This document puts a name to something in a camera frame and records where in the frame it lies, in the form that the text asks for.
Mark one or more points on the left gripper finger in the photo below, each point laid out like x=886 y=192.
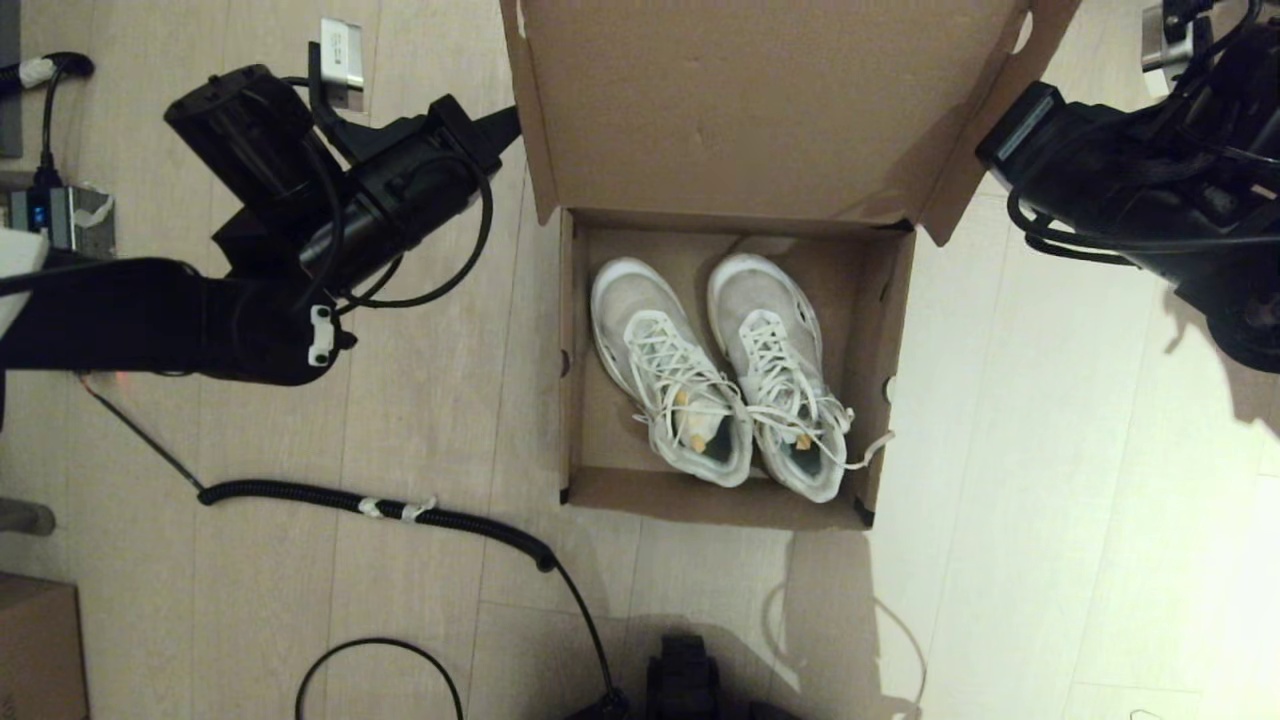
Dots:
x=500 y=128

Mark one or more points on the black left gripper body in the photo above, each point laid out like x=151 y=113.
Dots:
x=250 y=130

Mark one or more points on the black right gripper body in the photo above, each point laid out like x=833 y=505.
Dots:
x=1120 y=170

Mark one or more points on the white sneaker orange insole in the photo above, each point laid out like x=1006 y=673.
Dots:
x=630 y=295

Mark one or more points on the brown cardboard shoe box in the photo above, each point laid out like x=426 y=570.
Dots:
x=760 y=100

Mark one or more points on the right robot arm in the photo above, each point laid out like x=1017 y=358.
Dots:
x=1250 y=330

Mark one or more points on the grey power supply box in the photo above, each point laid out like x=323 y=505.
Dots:
x=65 y=220

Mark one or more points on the dark grey panel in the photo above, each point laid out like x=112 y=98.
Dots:
x=8 y=80

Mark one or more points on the grey furniture foot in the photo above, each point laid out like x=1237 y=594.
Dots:
x=25 y=517

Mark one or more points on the small brown cardboard carton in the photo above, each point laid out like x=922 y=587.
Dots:
x=35 y=650

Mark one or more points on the black robot torso part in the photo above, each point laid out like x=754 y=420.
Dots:
x=685 y=680

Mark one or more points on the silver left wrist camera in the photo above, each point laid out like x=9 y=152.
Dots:
x=342 y=60

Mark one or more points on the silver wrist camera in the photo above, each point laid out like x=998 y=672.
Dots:
x=342 y=60
x=1170 y=35

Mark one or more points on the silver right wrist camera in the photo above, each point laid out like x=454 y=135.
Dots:
x=1170 y=35

